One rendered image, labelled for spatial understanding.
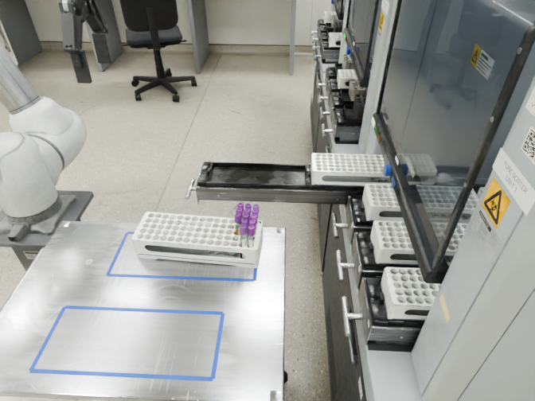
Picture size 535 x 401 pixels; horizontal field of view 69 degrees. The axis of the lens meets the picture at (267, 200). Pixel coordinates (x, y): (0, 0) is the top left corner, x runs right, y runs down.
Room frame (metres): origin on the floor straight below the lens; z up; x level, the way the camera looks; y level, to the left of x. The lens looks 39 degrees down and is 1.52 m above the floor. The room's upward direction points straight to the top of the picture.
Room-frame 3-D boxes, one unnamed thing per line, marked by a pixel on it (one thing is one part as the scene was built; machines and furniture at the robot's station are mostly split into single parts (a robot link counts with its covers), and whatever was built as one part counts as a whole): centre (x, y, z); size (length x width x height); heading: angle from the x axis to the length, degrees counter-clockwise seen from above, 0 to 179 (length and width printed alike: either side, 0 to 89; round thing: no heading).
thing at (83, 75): (0.84, 0.41, 1.21); 0.03 x 0.01 x 0.07; 90
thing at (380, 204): (0.82, -0.42, 0.83); 0.30 x 0.10 x 0.06; 87
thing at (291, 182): (0.99, -0.10, 0.78); 0.73 x 0.14 x 0.09; 87
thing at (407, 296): (0.51, -0.40, 0.83); 0.30 x 0.10 x 0.06; 87
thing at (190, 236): (0.67, 0.16, 0.85); 0.30 x 0.10 x 0.06; 83
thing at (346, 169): (0.98, -0.28, 0.83); 0.30 x 0.10 x 0.06; 87
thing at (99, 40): (0.98, 0.41, 1.20); 0.03 x 0.01 x 0.07; 90
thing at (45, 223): (0.91, 0.73, 0.73); 0.22 x 0.18 x 0.06; 177
